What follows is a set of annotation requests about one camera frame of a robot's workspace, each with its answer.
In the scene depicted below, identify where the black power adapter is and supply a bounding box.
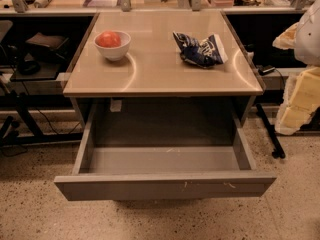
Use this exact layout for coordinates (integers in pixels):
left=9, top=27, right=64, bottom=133
left=257, top=65, right=275, bottom=76

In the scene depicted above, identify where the white ceramic bowl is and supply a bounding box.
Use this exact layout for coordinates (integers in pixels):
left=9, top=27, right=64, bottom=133
left=94, top=31, right=131, bottom=61

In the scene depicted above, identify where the grey cabinet with beige top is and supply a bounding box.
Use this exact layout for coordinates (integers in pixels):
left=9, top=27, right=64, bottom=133
left=64, top=11, right=264, bottom=134

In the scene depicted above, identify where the black desk leg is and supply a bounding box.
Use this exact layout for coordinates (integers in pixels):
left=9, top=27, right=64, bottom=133
left=256, top=103, right=286, bottom=159

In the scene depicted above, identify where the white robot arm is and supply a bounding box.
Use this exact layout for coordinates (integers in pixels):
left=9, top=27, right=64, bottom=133
left=272, top=0, right=320, bottom=135

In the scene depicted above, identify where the red apple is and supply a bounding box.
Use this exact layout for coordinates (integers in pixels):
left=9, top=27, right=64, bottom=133
left=96, top=31, right=121, bottom=48

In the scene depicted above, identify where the grey top drawer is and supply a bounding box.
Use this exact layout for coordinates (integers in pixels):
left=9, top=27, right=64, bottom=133
left=54, top=100, right=276, bottom=201

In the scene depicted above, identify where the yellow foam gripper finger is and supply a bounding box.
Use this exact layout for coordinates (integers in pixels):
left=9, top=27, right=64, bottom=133
left=275, top=66, right=320, bottom=135
left=272, top=23, right=298, bottom=50

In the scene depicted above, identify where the blue crumpled chip bag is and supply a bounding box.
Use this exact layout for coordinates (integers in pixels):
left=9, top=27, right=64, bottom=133
left=173, top=32, right=228, bottom=69

